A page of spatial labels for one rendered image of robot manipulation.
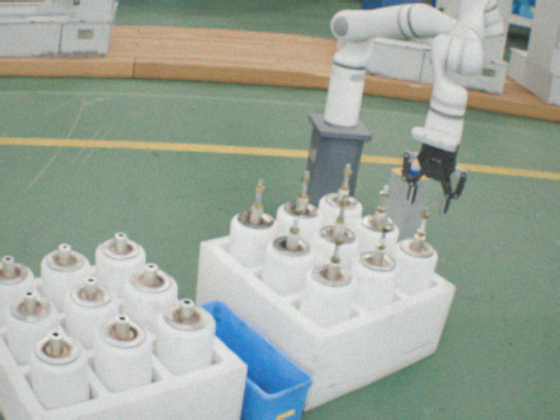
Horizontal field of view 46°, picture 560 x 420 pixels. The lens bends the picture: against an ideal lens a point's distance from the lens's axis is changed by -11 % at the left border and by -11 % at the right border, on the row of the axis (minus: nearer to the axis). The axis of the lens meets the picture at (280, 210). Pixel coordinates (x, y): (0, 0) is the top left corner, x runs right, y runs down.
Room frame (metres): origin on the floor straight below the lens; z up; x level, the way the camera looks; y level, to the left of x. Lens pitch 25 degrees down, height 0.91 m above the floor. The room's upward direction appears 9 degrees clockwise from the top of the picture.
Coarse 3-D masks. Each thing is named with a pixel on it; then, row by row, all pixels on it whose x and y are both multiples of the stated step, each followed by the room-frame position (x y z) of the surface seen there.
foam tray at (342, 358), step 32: (224, 256) 1.29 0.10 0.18; (224, 288) 1.26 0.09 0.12; (256, 288) 1.19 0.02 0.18; (448, 288) 1.29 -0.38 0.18; (256, 320) 1.17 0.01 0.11; (288, 320) 1.11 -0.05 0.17; (352, 320) 1.12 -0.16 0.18; (384, 320) 1.15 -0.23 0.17; (416, 320) 1.22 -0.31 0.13; (288, 352) 1.10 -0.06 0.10; (320, 352) 1.05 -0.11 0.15; (352, 352) 1.10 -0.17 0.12; (384, 352) 1.17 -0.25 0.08; (416, 352) 1.25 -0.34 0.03; (320, 384) 1.06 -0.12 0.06; (352, 384) 1.12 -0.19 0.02
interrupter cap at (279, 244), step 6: (276, 240) 1.25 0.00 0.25; (282, 240) 1.25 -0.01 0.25; (300, 240) 1.27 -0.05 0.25; (276, 246) 1.23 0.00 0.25; (282, 246) 1.23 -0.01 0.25; (300, 246) 1.25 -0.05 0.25; (306, 246) 1.24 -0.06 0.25; (282, 252) 1.21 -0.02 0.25; (288, 252) 1.21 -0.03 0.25; (294, 252) 1.21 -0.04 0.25; (300, 252) 1.22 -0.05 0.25; (306, 252) 1.22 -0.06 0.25
